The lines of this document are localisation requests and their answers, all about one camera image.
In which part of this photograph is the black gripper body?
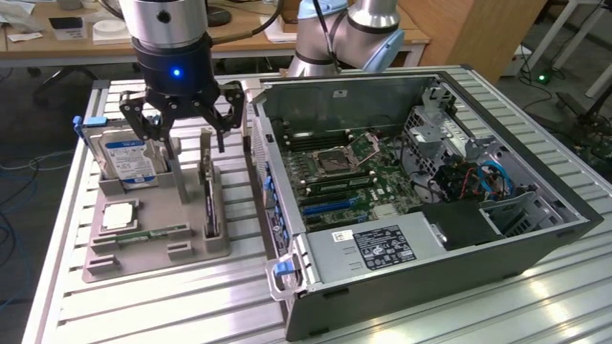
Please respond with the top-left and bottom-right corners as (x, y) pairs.
(130, 34), (221, 118)

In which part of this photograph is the green graphics card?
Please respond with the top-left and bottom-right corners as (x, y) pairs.
(197, 127), (225, 239)

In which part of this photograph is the hard disk in blue caddy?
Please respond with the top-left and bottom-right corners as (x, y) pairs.
(70, 113), (166, 191)

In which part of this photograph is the black round stand base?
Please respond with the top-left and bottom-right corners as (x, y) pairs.
(208, 6), (233, 27)

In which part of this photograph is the white round container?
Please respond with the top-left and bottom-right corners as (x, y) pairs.
(90, 19), (133, 46)

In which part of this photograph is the empty RAM slot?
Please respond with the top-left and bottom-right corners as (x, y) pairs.
(282, 128), (346, 140)
(284, 132), (348, 144)
(285, 136), (349, 148)

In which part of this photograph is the black office chair base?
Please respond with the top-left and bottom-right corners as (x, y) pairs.
(26, 61), (145, 108)

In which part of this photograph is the white paper stack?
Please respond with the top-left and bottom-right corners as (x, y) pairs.
(264, 19), (298, 44)

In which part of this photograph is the white box with dark lid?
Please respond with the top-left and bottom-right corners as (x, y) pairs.
(48, 16), (89, 42)

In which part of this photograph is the wooden desk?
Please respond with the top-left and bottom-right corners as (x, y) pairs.
(0, 0), (430, 78)

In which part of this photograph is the CPU socket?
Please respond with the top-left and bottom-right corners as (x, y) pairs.
(309, 148), (357, 177)

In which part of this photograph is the silver CPU chip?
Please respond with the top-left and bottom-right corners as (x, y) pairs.
(102, 204), (136, 231)

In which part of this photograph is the open socket cover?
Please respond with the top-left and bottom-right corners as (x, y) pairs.
(346, 131), (384, 163)

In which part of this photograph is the grey parts rack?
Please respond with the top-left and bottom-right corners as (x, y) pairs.
(81, 135), (233, 284)

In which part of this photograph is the installed RAM stick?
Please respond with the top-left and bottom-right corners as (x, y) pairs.
(305, 175), (377, 197)

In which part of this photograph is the white paper slip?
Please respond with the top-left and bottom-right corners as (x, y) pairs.
(5, 32), (45, 44)

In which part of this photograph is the green RAM stick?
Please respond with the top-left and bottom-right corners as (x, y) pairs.
(113, 225), (185, 247)

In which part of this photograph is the clear plastic bag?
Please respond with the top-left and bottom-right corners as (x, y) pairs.
(0, 2), (49, 34)

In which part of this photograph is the long expansion slot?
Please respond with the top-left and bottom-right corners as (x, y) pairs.
(300, 199), (364, 216)
(305, 219), (346, 232)

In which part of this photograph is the green motherboard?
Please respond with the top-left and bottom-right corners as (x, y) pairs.
(269, 118), (426, 234)

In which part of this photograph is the silver disk bay cage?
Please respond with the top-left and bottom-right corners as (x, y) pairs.
(400, 85), (484, 173)

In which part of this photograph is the grey power supply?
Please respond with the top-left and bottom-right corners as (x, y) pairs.
(305, 211), (449, 285)

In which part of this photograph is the wooden cabinet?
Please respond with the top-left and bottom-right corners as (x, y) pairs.
(398, 0), (549, 84)

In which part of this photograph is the black plastic shroud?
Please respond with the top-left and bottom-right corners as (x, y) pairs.
(421, 199), (506, 252)

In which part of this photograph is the open black PC case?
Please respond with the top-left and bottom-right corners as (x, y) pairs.
(238, 70), (606, 342)

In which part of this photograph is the silver disk bay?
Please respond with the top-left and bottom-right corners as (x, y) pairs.
(478, 189), (565, 238)

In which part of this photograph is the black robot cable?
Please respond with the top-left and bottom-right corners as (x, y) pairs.
(208, 5), (285, 41)

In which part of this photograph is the blue floor cable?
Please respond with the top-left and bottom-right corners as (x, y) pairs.
(0, 171), (37, 311)

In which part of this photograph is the black wire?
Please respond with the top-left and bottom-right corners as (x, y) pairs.
(394, 138), (448, 206)

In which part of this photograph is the red wire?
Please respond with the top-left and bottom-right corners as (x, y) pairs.
(458, 166), (485, 201)

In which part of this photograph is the blue wire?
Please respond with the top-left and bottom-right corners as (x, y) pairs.
(470, 161), (516, 198)

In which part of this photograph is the white desk frame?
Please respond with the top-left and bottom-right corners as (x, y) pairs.
(525, 0), (612, 98)

